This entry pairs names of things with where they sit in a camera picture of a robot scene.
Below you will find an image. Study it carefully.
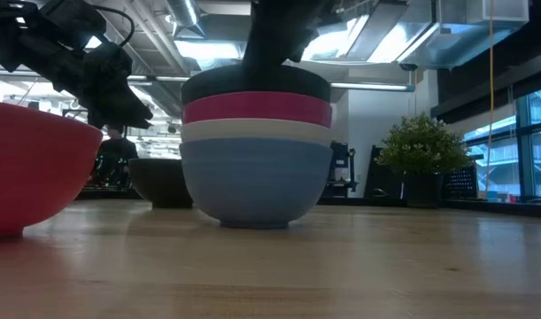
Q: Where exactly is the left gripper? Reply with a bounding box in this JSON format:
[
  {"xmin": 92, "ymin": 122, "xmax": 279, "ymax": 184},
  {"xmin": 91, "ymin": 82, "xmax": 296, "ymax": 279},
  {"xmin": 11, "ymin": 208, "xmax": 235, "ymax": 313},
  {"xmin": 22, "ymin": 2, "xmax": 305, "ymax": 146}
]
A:
[{"xmin": 51, "ymin": 40, "xmax": 155, "ymax": 130}]

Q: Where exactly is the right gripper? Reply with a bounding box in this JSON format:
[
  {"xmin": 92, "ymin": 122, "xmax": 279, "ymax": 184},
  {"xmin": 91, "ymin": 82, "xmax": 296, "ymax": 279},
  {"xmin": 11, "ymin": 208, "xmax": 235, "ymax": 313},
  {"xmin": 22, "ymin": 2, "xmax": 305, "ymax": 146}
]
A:
[{"xmin": 242, "ymin": 0, "xmax": 338, "ymax": 91}]

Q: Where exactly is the magenta bowl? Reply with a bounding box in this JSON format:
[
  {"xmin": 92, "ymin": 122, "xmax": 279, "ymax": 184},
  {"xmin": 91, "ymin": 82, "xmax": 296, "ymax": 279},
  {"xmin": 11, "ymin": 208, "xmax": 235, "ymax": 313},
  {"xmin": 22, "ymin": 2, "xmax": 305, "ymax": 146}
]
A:
[{"xmin": 182, "ymin": 90, "xmax": 334, "ymax": 129}]

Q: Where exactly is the black bowl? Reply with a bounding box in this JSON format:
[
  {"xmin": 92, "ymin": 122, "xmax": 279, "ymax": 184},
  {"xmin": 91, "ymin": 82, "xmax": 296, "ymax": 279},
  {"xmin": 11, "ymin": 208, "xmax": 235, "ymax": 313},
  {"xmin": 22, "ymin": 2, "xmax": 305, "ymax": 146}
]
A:
[
  {"xmin": 180, "ymin": 64, "xmax": 333, "ymax": 106},
  {"xmin": 128, "ymin": 158, "xmax": 195, "ymax": 210}
]

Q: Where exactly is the white ribbed bowl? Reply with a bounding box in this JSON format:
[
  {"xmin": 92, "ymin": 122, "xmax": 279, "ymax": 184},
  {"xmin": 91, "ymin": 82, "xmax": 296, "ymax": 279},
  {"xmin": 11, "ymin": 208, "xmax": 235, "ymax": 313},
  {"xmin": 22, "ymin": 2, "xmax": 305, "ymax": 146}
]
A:
[{"xmin": 181, "ymin": 118, "xmax": 334, "ymax": 147}]

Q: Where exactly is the blue-grey bowl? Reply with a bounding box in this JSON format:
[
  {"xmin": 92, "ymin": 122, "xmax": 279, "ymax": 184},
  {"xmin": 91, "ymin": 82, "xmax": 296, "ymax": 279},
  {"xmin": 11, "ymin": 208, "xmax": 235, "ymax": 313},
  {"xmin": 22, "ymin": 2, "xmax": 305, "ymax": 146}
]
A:
[{"xmin": 179, "ymin": 137, "xmax": 335, "ymax": 230}]

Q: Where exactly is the person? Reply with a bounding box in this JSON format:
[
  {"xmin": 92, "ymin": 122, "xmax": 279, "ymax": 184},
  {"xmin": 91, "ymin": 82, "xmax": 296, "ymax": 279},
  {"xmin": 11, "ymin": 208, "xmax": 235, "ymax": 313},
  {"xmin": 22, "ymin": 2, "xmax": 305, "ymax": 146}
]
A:
[{"xmin": 92, "ymin": 124, "xmax": 140, "ymax": 187}]

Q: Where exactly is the bright ceiling light panel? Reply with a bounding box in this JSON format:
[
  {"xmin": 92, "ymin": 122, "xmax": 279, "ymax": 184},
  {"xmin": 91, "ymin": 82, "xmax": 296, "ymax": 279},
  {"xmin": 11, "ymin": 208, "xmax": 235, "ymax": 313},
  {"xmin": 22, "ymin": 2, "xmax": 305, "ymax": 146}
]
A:
[{"xmin": 174, "ymin": 39, "xmax": 247, "ymax": 61}]

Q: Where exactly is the large red bowl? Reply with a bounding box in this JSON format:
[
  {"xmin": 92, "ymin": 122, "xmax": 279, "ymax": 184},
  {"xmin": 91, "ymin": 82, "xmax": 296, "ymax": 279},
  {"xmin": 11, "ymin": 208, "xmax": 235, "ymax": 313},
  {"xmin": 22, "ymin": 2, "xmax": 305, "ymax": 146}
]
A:
[{"xmin": 0, "ymin": 99, "xmax": 104, "ymax": 241}]

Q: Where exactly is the long ceiling tube light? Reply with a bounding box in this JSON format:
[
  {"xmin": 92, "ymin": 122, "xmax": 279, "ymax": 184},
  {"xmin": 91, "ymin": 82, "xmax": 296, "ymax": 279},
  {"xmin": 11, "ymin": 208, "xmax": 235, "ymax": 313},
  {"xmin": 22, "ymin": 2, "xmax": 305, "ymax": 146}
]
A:
[{"xmin": 0, "ymin": 68, "xmax": 416, "ymax": 93}]

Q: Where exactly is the black machine on stand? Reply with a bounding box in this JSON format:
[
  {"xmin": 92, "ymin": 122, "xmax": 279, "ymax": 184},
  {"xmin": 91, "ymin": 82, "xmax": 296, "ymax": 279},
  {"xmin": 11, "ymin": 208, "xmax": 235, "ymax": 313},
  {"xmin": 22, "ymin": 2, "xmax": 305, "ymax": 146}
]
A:
[{"xmin": 321, "ymin": 141, "xmax": 359, "ymax": 199}]

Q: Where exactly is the black leaning panel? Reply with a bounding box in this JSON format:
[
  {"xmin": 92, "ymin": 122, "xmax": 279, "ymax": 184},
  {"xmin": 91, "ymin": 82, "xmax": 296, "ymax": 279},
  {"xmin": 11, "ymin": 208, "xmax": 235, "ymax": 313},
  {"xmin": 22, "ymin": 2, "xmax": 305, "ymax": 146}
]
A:
[{"xmin": 362, "ymin": 144, "xmax": 406, "ymax": 199}]

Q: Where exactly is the potted green plant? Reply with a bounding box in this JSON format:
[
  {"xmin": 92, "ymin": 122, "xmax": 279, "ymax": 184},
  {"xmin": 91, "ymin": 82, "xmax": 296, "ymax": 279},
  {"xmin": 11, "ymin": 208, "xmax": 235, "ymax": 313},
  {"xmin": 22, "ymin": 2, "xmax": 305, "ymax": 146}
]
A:
[{"xmin": 375, "ymin": 113, "xmax": 473, "ymax": 210}]

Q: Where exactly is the black perforated panel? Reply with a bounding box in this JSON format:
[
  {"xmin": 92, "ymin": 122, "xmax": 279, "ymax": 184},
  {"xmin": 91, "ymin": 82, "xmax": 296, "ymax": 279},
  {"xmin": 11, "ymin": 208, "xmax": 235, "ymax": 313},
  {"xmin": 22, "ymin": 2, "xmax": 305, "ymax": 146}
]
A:
[{"xmin": 442, "ymin": 164, "xmax": 480, "ymax": 200}]

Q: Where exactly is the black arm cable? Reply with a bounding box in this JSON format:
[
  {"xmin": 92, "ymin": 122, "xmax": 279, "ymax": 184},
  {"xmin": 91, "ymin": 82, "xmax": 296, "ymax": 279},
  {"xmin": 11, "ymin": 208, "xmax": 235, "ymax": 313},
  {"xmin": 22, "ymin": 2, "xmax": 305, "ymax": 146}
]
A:
[{"xmin": 89, "ymin": 4, "xmax": 136, "ymax": 48}]

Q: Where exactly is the round silver air duct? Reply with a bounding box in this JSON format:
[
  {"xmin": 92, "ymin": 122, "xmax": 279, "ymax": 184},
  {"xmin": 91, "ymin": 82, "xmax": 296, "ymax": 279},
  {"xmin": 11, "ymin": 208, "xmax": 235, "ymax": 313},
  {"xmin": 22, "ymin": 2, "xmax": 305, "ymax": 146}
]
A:
[{"xmin": 165, "ymin": 0, "xmax": 201, "ymax": 28}]

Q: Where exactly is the large rectangular air duct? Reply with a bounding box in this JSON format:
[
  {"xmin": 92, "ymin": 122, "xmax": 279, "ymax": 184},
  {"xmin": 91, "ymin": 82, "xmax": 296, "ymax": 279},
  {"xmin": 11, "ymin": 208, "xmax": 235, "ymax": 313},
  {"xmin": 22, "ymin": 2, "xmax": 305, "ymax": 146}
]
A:
[{"xmin": 397, "ymin": 0, "xmax": 530, "ymax": 71}]

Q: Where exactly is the yellow hanging cable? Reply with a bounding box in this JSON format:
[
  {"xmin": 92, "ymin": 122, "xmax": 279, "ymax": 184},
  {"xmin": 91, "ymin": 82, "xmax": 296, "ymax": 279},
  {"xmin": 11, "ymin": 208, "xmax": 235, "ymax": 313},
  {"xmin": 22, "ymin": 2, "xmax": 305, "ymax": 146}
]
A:
[{"xmin": 485, "ymin": 0, "xmax": 496, "ymax": 192}]

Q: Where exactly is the black table edge rail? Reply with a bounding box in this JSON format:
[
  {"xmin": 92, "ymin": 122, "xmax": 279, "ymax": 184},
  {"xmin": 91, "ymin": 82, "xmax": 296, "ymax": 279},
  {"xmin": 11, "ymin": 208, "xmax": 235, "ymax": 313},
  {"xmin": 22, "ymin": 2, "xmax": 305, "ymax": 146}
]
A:
[{"xmin": 74, "ymin": 188, "xmax": 541, "ymax": 220}]

